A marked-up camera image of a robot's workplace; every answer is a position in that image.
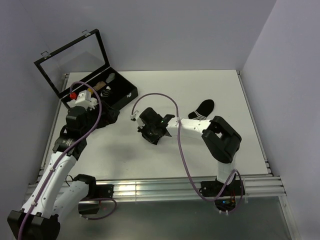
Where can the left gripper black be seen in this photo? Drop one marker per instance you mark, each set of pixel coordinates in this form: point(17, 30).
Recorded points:
point(87, 112)

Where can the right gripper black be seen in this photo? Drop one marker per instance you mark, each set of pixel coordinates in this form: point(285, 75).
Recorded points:
point(142, 129)

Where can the black sock thin white stripes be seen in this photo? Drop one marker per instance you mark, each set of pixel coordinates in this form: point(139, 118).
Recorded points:
point(108, 116)

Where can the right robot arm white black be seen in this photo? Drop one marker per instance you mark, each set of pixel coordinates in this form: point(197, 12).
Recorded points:
point(220, 138)

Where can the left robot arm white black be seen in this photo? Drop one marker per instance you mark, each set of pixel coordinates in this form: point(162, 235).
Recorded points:
point(42, 215)

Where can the yellow rolled sock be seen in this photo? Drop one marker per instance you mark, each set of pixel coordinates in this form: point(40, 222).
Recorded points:
point(90, 90)

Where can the black white striped rolled sock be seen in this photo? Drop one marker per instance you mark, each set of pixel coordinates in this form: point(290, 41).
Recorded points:
point(106, 92)

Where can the tan rolled sock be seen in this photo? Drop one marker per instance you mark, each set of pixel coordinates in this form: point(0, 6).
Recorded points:
point(99, 85)

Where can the grey rolled sock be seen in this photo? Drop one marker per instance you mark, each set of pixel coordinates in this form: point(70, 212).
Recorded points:
point(110, 77)

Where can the black display case with lid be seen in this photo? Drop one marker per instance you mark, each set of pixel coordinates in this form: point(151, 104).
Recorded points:
point(84, 59)

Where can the black ankle sock white cuff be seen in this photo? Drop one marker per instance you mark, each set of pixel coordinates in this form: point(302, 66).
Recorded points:
point(203, 111)

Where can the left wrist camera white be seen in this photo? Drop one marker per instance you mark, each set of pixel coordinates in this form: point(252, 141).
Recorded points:
point(85, 100)

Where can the aluminium frame rail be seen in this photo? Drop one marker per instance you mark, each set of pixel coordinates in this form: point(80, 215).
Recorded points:
point(175, 189)

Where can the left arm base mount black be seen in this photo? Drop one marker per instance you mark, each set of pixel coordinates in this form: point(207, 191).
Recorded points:
point(92, 204)

